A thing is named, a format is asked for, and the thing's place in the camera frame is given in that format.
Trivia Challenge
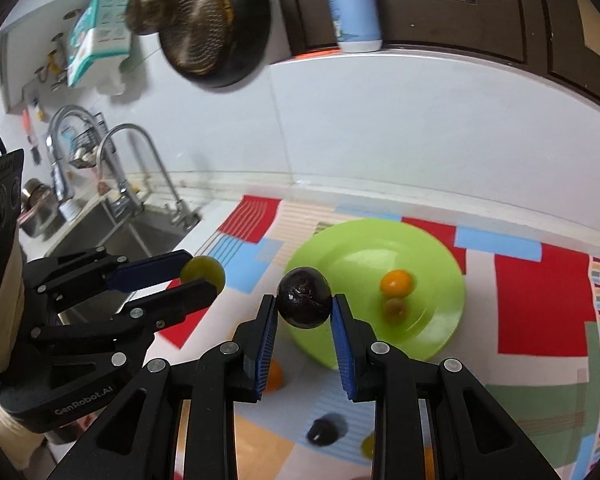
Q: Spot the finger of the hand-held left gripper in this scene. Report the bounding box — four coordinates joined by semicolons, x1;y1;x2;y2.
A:
25;249;195;311
30;280;218;368

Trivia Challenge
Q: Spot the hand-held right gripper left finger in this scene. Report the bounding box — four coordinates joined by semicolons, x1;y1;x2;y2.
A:
47;294;281;480

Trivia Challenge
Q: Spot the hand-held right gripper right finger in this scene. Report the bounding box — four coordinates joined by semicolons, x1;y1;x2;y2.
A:
330;295;563;480

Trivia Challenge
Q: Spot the orange tangerine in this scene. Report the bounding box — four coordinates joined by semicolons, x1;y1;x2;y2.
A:
380;269;415;297
265;359;284;393

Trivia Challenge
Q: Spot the dark purple plum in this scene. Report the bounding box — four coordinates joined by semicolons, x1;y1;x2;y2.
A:
276;266;332;330
306;416;342;446

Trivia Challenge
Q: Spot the green plate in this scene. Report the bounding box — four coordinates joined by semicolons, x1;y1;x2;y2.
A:
283;218;467;372

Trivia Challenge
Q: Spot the stainless steel sink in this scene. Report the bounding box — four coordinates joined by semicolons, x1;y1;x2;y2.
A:
44;195;203;326

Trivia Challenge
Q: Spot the yellow-brown plum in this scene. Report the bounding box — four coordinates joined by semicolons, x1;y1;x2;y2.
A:
382;297;410;325

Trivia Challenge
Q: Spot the slim chrome faucet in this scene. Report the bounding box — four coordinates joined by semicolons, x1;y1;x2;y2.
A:
96;124;201;228

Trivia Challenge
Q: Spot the stainless steel pot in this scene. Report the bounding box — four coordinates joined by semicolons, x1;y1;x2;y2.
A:
20;177;63;238

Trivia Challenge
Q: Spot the chrome pull-down faucet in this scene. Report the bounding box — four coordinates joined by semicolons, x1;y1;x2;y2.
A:
46;105;106;211

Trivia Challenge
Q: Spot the colourful patchwork mat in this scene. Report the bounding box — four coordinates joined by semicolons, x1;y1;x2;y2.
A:
155;194;600;480

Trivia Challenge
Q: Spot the teal tissue packet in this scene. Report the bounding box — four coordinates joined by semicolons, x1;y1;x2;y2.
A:
66;0;133;96

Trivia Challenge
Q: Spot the brass perforated strainer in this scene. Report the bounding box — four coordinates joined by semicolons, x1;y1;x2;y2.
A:
162;0;231;80

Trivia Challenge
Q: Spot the small brass pot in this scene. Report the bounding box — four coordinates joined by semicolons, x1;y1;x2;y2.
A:
125;0;181;37

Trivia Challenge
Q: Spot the black frying pan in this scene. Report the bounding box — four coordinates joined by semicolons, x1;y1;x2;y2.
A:
157;0;272;88

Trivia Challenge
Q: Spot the blue and white pump bottle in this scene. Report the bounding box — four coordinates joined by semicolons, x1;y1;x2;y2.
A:
322;0;384;54

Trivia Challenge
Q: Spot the black wire sink basket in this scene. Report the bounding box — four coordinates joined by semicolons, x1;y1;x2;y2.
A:
60;112;108;168

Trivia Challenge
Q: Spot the orange handled utensil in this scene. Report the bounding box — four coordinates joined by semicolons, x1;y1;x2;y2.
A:
22;107;43;166

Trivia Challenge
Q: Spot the brass wall tap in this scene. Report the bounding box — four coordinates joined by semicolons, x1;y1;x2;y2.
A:
34;32;68;92

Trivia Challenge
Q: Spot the white wall cabinet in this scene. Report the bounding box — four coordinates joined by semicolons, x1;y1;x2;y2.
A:
0;10;73;116

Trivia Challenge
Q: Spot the dark brown window frame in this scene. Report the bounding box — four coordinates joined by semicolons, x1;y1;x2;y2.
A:
280;0;600;121

